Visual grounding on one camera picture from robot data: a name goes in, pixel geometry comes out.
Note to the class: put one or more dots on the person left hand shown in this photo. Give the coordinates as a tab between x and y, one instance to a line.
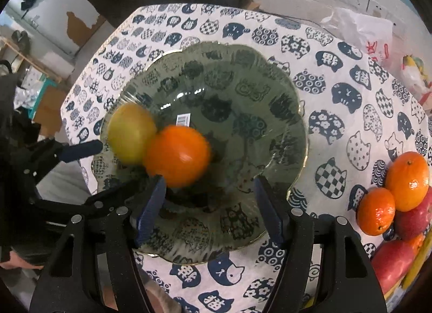
15	262

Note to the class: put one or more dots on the cat pattern tablecloth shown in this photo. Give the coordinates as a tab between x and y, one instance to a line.
358	119

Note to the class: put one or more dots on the red apple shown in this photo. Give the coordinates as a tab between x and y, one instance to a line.
410	224
391	262

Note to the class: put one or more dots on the large orange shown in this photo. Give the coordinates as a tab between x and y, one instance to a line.
408	180
181	155

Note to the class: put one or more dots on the cardboard box on floor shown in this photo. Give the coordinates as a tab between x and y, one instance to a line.
252	6

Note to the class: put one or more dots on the green glass fruit plate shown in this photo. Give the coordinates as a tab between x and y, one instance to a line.
249	111

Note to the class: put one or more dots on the red white trash bag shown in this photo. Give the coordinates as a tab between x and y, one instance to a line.
416	80

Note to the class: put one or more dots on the large orange bottom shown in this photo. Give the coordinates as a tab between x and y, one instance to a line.
181	155

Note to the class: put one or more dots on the green pear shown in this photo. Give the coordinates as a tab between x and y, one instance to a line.
130	129

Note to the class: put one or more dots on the spotted ripe banana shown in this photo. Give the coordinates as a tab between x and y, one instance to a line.
414	270

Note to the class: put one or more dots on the large orange top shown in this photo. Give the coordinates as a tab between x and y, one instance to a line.
408	180

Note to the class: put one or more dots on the small tangerine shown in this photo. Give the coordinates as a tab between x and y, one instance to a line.
416	243
376	211

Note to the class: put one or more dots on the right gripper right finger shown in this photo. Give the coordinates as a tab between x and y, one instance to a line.
293	231

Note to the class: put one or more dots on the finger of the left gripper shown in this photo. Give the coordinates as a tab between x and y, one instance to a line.
39	159
97	205

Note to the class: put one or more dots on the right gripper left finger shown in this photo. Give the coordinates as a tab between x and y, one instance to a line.
129	229

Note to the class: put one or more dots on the white plastic shopping bag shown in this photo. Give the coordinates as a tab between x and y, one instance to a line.
372	35

